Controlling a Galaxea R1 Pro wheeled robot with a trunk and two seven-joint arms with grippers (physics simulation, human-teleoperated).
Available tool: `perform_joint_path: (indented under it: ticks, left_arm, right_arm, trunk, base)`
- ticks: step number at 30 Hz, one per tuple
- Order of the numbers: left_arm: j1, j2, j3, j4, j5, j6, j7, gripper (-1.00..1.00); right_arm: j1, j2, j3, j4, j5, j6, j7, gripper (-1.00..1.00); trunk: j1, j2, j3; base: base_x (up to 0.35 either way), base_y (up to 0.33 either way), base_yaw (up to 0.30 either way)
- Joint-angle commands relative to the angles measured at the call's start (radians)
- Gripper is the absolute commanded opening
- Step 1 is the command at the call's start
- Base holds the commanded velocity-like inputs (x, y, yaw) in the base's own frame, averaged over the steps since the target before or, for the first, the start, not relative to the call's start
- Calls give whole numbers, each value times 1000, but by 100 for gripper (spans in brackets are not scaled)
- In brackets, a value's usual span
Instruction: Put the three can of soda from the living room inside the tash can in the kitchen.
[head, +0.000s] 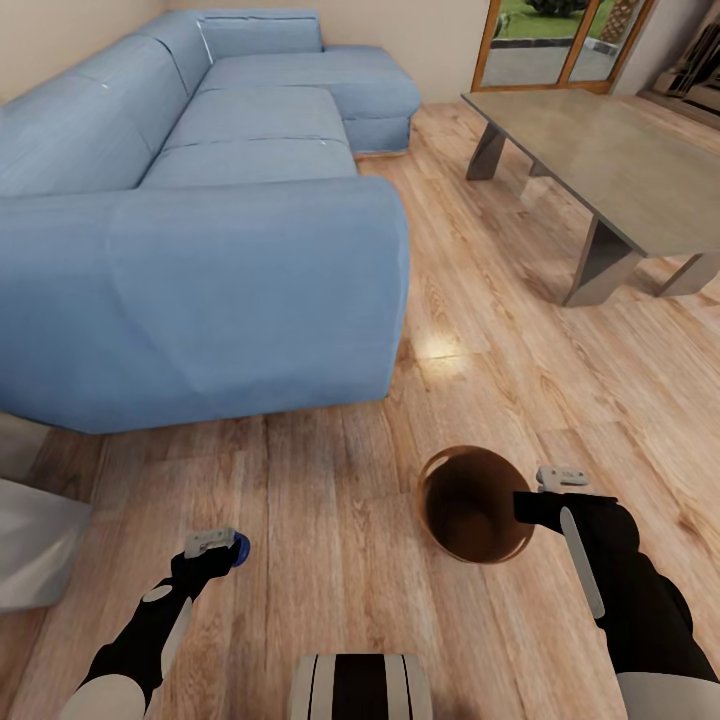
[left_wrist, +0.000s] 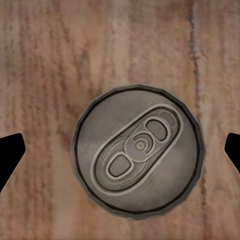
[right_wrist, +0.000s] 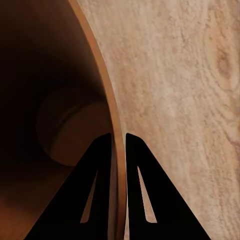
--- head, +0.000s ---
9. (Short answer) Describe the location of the can of soda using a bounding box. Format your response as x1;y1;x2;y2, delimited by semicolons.
205;532;250;567

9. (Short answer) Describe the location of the trash can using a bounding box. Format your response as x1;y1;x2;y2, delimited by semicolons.
416;445;536;565

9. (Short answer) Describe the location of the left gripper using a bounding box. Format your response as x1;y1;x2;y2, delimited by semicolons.
171;539;241;589

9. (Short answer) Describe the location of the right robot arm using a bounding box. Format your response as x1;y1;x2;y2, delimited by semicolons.
513;465;720;720

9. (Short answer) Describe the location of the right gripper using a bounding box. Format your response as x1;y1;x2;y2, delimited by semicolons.
513;491;564;534

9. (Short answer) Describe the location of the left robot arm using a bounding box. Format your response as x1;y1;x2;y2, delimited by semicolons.
53;526;241;720

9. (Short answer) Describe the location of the robot trunk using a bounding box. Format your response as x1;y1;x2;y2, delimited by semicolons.
287;653;433;720

